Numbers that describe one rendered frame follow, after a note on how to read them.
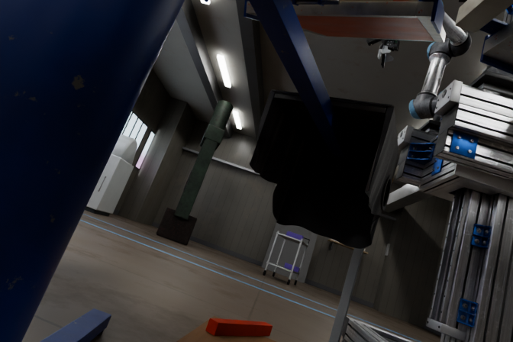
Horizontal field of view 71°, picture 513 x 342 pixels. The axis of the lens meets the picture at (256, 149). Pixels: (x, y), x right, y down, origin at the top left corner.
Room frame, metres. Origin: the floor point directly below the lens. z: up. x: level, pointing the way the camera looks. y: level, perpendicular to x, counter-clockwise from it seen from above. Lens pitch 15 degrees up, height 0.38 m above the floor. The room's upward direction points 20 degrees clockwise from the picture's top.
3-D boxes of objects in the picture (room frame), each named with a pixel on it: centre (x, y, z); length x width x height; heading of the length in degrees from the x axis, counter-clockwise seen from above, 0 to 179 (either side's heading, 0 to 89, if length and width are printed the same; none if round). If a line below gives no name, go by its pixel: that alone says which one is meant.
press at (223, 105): (7.62, 0.99, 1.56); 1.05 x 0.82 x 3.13; 173
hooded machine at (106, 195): (7.13, 2.61, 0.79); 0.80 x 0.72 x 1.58; 172
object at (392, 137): (1.27, -0.44, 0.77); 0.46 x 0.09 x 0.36; 152
